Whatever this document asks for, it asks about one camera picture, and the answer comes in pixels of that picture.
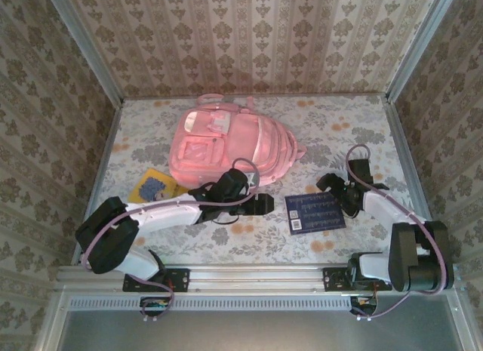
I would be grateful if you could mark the pink student backpack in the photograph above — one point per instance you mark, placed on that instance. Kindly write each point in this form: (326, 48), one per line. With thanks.
(234, 147)

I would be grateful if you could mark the aluminium corner post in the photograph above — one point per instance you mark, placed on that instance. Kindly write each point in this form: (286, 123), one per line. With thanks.
(422, 37)
(90, 45)

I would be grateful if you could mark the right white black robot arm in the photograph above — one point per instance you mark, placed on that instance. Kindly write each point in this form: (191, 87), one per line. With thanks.
(381, 205)

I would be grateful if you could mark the left aluminium table side rail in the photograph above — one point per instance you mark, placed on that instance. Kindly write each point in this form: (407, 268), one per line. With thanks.
(107, 147)

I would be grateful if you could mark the left aluminium corner post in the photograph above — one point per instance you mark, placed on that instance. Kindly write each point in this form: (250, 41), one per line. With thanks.
(90, 45)

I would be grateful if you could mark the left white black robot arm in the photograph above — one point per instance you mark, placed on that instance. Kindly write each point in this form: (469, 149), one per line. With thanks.
(166, 215)

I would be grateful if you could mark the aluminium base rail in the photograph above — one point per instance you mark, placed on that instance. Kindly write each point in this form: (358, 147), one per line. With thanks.
(256, 279)

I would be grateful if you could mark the right aluminium corner post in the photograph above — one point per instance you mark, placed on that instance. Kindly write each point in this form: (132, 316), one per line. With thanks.
(422, 37)

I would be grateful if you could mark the yellow cartoon cover book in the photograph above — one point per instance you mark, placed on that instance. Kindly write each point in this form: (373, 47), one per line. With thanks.
(151, 186)

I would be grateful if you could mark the thin navy QR code book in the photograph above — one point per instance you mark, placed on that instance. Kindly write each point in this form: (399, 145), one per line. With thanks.
(315, 215)

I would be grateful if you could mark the grey metal sheet panel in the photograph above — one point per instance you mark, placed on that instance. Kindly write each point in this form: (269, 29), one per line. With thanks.
(256, 332)

